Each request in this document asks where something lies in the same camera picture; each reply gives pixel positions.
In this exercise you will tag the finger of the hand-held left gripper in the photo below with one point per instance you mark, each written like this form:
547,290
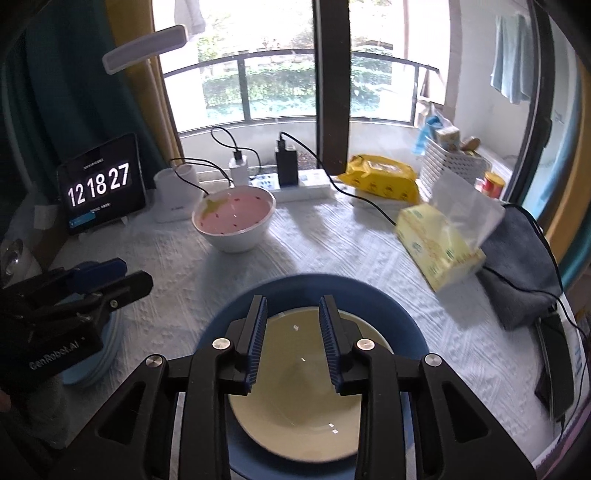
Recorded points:
101,270
129,290

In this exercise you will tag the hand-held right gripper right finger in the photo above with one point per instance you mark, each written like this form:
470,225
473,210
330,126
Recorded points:
330,341

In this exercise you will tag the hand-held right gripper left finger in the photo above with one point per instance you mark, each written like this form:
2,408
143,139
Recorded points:
256,341

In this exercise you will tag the large blue bowl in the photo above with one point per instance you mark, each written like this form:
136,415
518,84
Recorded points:
300,288

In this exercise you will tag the cream bowl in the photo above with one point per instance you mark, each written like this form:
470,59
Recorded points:
295,397

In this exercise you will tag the pink bowl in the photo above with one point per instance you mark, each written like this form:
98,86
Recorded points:
233,212

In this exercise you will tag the white tablet stand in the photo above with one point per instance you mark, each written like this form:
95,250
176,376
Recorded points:
123,221

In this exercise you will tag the black tablet with clock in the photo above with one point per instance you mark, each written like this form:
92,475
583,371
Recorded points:
99,184

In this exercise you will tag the white textured tablecloth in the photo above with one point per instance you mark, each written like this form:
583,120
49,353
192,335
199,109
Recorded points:
332,240

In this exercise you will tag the white desk lamp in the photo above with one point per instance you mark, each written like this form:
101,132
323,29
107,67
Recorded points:
175,198

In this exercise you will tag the yellow tissue pack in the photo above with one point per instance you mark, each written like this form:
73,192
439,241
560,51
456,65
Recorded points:
434,249

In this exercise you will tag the white charger plug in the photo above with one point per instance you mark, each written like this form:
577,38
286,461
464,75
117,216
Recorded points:
238,171

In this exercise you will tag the white power strip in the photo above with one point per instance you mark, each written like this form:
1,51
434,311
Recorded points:
314,180

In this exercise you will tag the yellow wet wipes packet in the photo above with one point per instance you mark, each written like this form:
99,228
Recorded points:
383,180

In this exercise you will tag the black charger plug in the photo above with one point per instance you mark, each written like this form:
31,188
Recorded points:
287,164

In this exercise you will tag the teal curtain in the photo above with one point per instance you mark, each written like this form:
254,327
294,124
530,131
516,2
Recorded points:
69,92

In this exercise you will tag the white plastic basket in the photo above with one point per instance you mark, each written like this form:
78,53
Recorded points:
452,170

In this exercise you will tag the red lid jar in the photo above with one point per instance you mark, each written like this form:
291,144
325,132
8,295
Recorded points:
493,184

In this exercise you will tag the blue plastic bag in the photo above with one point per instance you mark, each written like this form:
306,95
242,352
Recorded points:
427,134

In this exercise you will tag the small pale carton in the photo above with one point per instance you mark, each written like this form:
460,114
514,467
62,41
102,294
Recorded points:
447,138

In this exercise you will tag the black balcony railing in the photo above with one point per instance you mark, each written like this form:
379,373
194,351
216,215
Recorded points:
277,55

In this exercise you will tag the light blue hanging garment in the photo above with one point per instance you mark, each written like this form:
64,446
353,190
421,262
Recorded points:
512,60

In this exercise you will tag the black window frame post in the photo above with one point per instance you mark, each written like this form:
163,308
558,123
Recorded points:
330,83

